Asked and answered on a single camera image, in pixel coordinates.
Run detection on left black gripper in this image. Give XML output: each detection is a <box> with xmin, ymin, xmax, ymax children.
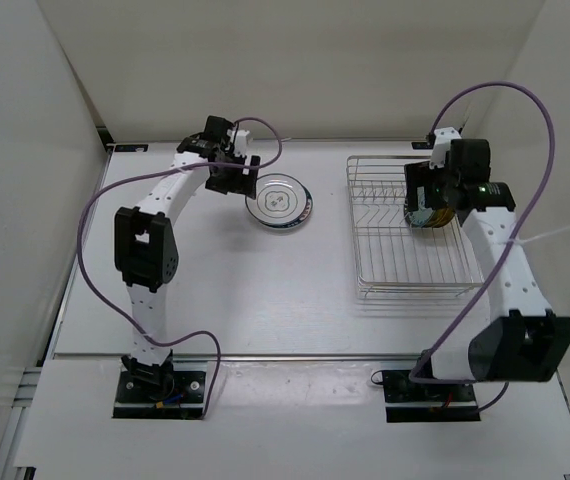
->
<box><xmin>205</xmin><ymin>149</ymin><xmax>260</xmax><ymax>198</ymax></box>

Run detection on white plate teal line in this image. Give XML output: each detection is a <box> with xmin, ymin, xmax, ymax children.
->
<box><xmin>244</xmin><ymin>172</ymin><xmax>311</xmax><ymax>229</ymax></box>

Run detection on light blue patterned plate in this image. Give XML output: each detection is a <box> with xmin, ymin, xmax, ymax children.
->
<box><xmin>404</xmin><ymin>201</ymin><xmax>436</xmax><ymax>228</ymax></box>

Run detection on orange sunburst white plate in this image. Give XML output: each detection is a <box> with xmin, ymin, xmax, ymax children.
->
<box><xmin>258</xmin><ymin>222</ymin><xmax>305</xmax><ymax>235</ymax></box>

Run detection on dark blue rim plate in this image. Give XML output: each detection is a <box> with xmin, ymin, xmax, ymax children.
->
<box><xmin>249</xmin><ymin>179</ymin><xmax>315</xmax><ymax>234</ymax></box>

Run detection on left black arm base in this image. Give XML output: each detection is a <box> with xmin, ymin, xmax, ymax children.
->
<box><xmin>112</xmin><ymin>356</ymin><xmax>206</xmax><ymax>420</ymax></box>

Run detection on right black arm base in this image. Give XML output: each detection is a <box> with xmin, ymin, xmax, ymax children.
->
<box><xmin>370</xmin><ymin>370</ymin><xmax>480</xmax><ymax>424</ymax></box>

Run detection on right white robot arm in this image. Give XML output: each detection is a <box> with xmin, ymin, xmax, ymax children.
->
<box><xmin>404</xmin><ymin>128</ymin><xmax>570</xmax><ymax>400</ymax></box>

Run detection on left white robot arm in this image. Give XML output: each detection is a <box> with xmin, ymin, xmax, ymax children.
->
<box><xmin>114</xmin><ymin>116</ymin><xmax>260</xmax><ymax>400</ymax></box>

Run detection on dark blue label sticker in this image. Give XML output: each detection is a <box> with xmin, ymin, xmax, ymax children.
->
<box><xmin>411</xmin><ymin>141</ymin><xmax>433</xmax><ymax>150</ymax></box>

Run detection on yellow patterned plate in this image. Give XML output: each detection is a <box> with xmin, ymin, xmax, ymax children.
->
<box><xmin>425</xmin><ymin>208</ymin><xmax>455</xmax><ymax>228</ymax></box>
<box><xmin>441</xmin><ymin>208</ymin><xmax>456</xmax><ymax>225</ymax></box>

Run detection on left dark label sticker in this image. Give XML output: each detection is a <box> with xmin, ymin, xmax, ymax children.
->
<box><xmin>114</xmin><ymin>144</ymin><xmax>149</xmax><ymax>153</ymax></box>

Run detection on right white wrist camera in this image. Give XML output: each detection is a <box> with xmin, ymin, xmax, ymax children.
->
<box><xmin>428</xmin><ymin>127</ymin><xmax>461</xmax><ymax>169</ymax></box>

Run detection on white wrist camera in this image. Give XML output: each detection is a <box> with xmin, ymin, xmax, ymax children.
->
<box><xmin>428</xmin><ymin>127</ymin><xmax>461</xmax><ymax>169</ymax></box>
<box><xmin>227</xmin><ymin>127</ymin><xmax>252</xmax><ymax>157</ymax></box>

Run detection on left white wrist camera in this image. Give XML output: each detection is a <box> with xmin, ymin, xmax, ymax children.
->
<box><xmin>227</xmin><ymin>127</ymin><xmax>252</xmax><ymax>157</ymax></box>

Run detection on metal wire dish rack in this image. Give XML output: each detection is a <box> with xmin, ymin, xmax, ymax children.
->
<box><xmin>346</xmin><ymin>155</ymin><xmax>483</xmax><ymax>301</ymax></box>

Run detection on aluminium table rail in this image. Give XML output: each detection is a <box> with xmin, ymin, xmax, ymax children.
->
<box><xmin>53</xmin><ymin>353</ymin><xmax>419</xmax><ymax>362</ymax></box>

